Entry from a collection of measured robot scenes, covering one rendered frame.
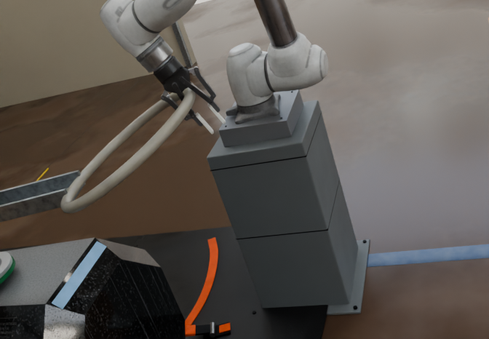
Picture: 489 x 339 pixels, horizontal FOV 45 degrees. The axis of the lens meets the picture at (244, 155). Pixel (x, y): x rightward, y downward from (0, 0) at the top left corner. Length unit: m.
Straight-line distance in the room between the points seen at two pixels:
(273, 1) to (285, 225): 0.90
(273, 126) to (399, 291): 0.91
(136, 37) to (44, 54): 6.16
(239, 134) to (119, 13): 0.92
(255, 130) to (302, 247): 0.53
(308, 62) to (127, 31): 0.84
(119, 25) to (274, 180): 1.01
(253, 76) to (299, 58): 0.20
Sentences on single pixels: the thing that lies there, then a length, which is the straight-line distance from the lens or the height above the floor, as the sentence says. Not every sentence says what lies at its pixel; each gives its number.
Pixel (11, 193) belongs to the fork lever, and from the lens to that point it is 1.99.
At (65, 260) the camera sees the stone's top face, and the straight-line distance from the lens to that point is 2.07.
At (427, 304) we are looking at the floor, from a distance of 2.60.
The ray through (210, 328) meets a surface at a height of 0.05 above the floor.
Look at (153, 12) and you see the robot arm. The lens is 1.51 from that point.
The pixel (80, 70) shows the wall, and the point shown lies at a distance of 7.55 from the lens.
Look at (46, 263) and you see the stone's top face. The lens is 2.11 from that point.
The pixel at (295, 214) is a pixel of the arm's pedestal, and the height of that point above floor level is 0.49.
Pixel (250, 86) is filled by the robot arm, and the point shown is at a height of 1.02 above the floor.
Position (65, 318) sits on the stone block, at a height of 0.74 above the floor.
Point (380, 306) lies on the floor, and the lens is 2.62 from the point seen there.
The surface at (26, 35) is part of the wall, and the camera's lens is 7.76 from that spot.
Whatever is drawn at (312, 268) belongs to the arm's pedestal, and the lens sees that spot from 2.55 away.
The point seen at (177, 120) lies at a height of 1.24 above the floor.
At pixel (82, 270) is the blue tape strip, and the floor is 0.78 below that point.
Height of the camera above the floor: 1.73
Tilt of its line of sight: 24 degrees down
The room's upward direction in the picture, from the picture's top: 19 degrees counter-clockwise
